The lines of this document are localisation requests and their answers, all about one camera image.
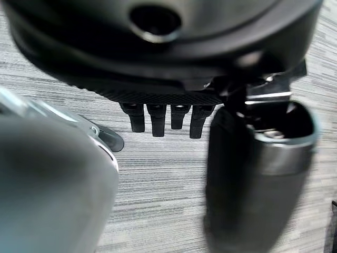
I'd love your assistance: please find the silver robot leg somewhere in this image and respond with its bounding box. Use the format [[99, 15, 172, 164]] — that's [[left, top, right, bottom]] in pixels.
[[0, 86, 120, 253]]

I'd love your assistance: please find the dark object at edge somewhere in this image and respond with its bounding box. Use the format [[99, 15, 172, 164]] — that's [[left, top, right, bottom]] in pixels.
[[326, 200, 337, 253]]

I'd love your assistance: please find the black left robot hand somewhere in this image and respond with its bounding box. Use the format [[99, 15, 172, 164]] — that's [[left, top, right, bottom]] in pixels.
[[0, 0, 325, 253]]

